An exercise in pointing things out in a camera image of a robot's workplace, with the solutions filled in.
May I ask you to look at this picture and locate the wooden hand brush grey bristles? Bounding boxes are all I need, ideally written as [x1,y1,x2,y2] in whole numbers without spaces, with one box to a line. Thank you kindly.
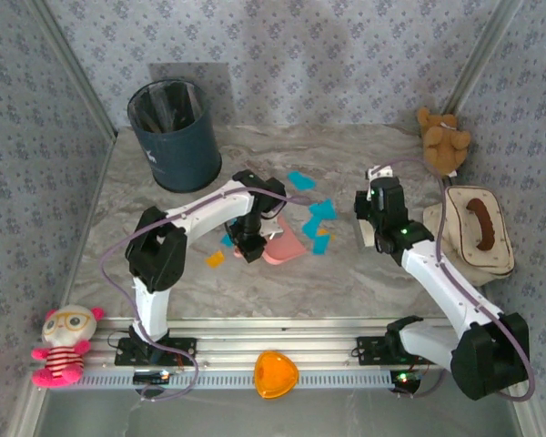
[353,217,375,249]

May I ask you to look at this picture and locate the pink plastic dustpan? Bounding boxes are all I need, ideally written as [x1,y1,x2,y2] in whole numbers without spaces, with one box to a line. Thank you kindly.
[234,214,308,266]

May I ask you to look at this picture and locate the brown teddy bear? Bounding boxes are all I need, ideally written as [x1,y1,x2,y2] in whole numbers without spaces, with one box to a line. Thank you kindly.
[417,107,473,179]

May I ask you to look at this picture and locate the dark blue waste bin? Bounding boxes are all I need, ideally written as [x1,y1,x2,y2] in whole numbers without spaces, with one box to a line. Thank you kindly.
[126,79,223,193]

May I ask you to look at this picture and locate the cream fabric pouch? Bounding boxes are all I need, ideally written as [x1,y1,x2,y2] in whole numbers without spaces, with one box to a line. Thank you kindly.
[421,185,516,287]

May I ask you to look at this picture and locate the orange plastic dish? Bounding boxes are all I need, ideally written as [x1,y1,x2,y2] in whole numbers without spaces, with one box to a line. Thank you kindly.
[253,350,300,401]

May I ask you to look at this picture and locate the small circuit board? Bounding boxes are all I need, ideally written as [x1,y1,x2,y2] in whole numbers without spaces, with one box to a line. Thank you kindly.
[133,371,170,386]
[389,369,422,395]

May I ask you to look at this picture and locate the pink white plush doll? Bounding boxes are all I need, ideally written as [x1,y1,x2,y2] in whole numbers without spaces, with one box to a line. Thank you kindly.
[30,304,106,389]

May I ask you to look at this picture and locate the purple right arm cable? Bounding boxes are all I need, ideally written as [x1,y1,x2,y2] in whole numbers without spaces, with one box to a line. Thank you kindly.
[375,157,537,404]

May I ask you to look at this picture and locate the aluminium rail base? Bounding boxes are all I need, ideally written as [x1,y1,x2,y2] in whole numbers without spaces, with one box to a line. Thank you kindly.
[35,317,527,371]

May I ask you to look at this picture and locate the grey slotted cable duct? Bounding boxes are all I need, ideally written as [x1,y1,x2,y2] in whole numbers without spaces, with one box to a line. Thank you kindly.
[79,367,392,391]

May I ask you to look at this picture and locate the aluminium frame post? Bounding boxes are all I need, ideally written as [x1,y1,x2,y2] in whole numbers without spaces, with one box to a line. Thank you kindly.
[443,0,527,122]
[29,0,119,140]

